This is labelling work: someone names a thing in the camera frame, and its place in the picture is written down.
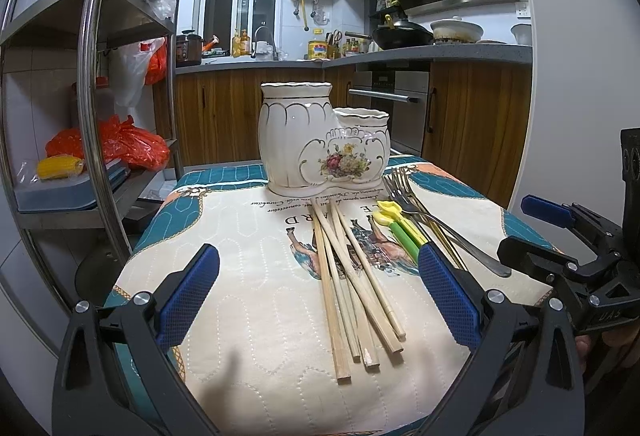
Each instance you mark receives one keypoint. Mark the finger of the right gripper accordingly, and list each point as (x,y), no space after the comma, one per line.
(535,256)
(550,212)

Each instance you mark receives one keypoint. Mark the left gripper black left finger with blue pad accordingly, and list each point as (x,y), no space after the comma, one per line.
(114,374)

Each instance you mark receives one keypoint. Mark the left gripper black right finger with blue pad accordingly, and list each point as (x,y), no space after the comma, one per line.
(522,376)

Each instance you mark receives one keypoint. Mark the silver fork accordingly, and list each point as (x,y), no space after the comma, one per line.
(456,239)

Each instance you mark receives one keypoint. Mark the green handled yellow spoon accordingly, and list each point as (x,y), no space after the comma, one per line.
(399,234)

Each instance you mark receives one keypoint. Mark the wooden chopstick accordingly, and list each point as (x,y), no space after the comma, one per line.
(381,325)
(368,354)
(340,352)
(368,269)
(342,304)

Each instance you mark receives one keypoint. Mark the gold fork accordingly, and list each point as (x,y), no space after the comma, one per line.
(409,204)

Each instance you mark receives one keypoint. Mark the yellow plastic spoon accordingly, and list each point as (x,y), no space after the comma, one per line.
(394,211)

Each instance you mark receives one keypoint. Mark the kitchen faucet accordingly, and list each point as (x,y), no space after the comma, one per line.
(264,45)

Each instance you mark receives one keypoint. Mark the person's right hand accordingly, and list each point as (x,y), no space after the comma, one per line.
(583,346)

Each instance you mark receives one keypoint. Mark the printed quilted table mat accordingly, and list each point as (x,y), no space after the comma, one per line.
(258,356)

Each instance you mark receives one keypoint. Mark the yellow corn cob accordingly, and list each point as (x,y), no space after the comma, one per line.
(59,167)

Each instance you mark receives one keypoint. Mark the built-in oven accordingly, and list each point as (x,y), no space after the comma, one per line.
(404,94)

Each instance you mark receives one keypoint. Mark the white ceramic pot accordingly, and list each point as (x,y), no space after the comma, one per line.
(456,29)

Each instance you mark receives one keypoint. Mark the black wok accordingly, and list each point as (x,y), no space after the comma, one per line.
(399,32)

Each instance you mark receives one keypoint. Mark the white floral ceramic utensil holder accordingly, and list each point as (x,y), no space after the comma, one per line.
(307,146)

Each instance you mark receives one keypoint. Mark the red lidded plastic jar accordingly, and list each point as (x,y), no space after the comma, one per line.
(105,103)

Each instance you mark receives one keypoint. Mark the hanging red plastic bag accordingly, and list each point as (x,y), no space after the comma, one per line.
(155,54)

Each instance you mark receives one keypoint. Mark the white plastic bag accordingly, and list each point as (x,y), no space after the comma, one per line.
(127,68)

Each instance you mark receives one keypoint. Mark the yellow oil bottle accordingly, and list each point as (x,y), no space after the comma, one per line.
(317,49)

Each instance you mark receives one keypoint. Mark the black rice cooker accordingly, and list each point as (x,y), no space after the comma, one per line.
(188,48)

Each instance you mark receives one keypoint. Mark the stainless steel shelf rack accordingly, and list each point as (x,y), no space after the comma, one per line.
(101,24)

